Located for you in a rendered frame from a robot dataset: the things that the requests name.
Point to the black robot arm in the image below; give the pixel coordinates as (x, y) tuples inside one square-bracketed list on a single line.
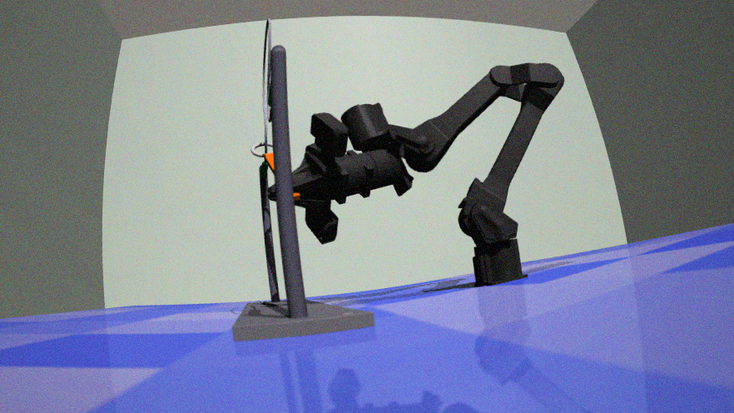
[(496, 256)]

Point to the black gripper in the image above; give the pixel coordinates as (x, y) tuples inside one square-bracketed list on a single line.
[(321, 178)]

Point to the orange bar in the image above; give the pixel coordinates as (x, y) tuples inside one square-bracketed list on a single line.
[(269, 160)]

